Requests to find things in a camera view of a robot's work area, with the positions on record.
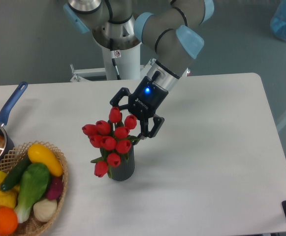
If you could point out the red tulip bouquet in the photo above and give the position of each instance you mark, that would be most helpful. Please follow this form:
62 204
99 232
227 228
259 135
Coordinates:
113 134

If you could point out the purple red onion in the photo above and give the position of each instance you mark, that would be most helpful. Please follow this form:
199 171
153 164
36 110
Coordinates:
55 188

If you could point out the dark grey ribbed vase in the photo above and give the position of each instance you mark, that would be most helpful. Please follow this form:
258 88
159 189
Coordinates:
118 166

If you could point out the blue handled saucepan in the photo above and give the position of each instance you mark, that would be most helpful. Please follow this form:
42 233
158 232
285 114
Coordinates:
4 116

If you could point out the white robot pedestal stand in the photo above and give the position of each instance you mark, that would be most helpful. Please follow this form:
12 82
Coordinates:
125 62

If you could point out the orange fruit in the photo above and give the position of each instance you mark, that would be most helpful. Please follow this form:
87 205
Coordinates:
8 221

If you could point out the yellow bell pepper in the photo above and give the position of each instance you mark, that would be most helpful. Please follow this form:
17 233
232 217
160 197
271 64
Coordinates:
0 199

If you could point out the yellow squash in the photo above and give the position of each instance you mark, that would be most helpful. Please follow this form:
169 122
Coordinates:
39 153

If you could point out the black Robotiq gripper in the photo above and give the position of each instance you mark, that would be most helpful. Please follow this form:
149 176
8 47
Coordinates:
143 104

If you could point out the white garlic bulb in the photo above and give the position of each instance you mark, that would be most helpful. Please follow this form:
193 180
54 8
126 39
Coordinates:
44 209

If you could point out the green bok choy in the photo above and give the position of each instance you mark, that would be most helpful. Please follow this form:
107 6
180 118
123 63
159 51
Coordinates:
33 184

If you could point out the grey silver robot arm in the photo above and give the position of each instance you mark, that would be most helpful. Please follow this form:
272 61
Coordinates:
156 50

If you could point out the dark green cucumber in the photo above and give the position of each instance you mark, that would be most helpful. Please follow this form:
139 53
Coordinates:
14 176

